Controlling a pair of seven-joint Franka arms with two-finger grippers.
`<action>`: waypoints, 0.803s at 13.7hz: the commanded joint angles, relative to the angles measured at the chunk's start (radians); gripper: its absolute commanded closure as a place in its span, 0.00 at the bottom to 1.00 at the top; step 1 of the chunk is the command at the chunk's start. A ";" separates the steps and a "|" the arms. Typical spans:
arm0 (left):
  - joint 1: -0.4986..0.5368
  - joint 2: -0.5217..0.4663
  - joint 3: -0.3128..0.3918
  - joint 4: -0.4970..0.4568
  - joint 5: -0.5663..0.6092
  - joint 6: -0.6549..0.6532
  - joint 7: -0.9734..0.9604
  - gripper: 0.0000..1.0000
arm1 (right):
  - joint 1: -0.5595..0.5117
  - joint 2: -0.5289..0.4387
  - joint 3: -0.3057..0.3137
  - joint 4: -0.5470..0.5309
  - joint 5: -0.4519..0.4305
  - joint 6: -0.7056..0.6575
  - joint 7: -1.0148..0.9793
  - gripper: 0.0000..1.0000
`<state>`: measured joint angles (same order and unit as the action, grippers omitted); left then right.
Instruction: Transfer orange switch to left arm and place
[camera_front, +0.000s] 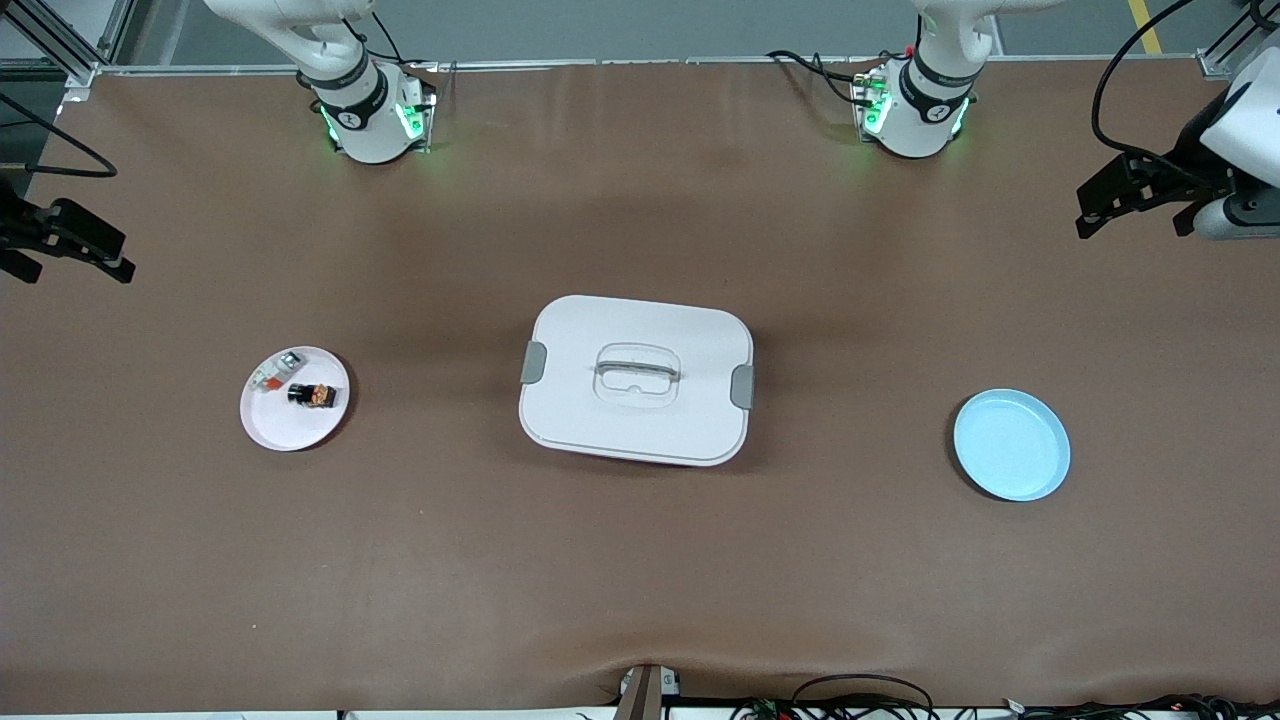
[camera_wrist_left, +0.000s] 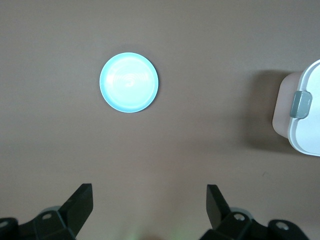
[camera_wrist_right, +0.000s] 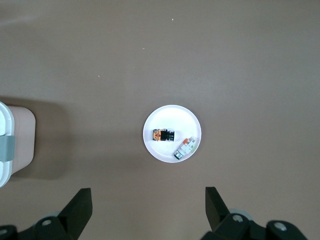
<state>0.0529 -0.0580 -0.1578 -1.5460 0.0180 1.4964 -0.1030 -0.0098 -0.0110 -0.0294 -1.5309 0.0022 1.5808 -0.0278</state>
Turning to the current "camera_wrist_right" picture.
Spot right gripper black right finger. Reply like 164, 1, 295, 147
201, 186, 311, 240

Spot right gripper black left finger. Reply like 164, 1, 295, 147
0, 187, 93, 240

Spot white lidded storage box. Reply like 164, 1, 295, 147
0, 101, 36, 188

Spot pale pink round plate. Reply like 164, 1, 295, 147
142, 104, 202, 164

